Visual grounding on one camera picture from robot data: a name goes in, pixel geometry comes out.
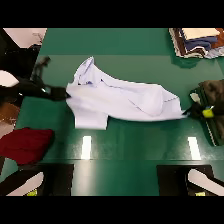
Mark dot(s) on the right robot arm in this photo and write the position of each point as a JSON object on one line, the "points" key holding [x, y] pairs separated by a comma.
{"points": [[218, 107]]}

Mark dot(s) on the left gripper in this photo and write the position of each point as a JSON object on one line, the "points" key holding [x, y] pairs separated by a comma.
{"points": [[58, 93]]}

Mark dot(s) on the dark green garment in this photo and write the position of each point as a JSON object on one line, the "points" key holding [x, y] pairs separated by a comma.
{"points": [[217, 131]]}

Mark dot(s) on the red garment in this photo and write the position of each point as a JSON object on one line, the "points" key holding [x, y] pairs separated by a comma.
{"points": [[25, 145]]}

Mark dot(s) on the orange-brown garment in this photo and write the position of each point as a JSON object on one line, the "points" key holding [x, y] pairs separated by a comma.
{"points": [[220, 37]]}

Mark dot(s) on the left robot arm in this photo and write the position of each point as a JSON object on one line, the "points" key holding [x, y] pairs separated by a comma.
{"points": [[23, 87]]}

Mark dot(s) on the cream garment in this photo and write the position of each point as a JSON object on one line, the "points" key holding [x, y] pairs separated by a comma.
{"points": [[200, 32]]}

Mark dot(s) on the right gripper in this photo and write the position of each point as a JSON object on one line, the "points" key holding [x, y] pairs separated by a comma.
{"points": [[196, 110]]}

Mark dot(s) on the blue garment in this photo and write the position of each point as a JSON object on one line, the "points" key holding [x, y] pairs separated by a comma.
{"points": [[200, 43]]}

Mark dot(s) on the dark brown garment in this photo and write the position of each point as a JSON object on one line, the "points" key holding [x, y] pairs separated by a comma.
{"points": [[213, 90]]}

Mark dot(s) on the white shirt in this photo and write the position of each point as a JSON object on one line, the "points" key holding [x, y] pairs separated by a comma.
{"points": [[126, 100]]}

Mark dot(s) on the heap of clothes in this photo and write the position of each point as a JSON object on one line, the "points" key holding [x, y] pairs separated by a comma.
{"points": [[186, 50]]}

